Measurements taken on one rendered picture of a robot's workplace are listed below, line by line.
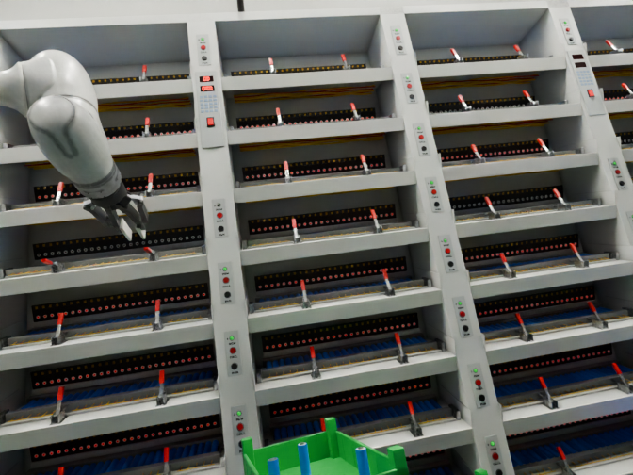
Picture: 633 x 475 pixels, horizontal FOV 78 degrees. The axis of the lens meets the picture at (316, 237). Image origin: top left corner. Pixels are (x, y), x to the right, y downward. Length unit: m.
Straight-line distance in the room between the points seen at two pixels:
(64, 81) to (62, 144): 0.16
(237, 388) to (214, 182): 0.62
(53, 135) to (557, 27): 1.77
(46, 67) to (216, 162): 0.55
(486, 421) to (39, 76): 1.37
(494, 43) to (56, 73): 1.70
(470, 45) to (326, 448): 1.69
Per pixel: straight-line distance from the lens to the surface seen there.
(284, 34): 1.67
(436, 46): 1.94
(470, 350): 1.32
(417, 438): 1.28
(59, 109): 0.81
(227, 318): 1.18
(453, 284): 1.31
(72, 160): 0.83
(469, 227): 1.38
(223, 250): 1.21
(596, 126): 1.82
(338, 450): 0.94
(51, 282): 1.34
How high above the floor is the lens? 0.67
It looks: 13 degrees up
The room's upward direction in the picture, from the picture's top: 9 degrees counter-clockwise
